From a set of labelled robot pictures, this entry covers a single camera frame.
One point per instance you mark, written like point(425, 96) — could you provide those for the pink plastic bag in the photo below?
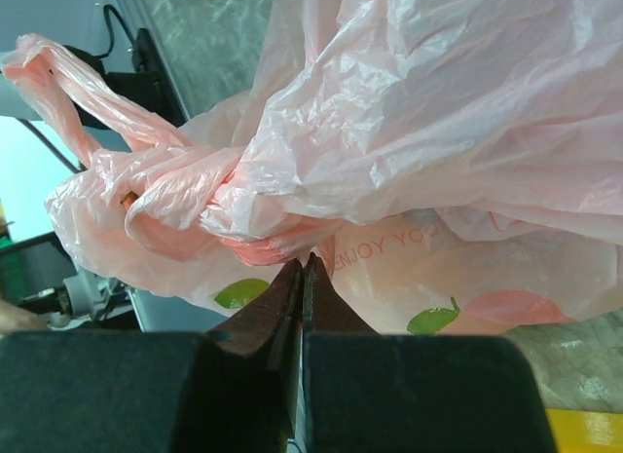
point(457, 164)

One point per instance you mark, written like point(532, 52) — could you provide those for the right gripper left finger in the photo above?
point(262, 333)

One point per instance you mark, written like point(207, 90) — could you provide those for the yellow plastic tray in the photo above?
point(586, 431)

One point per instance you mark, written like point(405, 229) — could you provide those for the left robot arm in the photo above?
point(132, 69)

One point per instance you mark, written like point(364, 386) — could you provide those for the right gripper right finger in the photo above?
point(324, 310)

